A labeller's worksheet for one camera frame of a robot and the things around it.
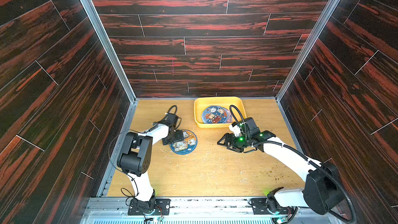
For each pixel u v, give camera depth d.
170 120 0.80
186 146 0.94
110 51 0.90
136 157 0.50
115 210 0.73
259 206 0.73
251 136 0.65
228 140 0.73
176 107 0.89
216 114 1.07
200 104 1.15
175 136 0.88
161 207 0.73
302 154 0.47
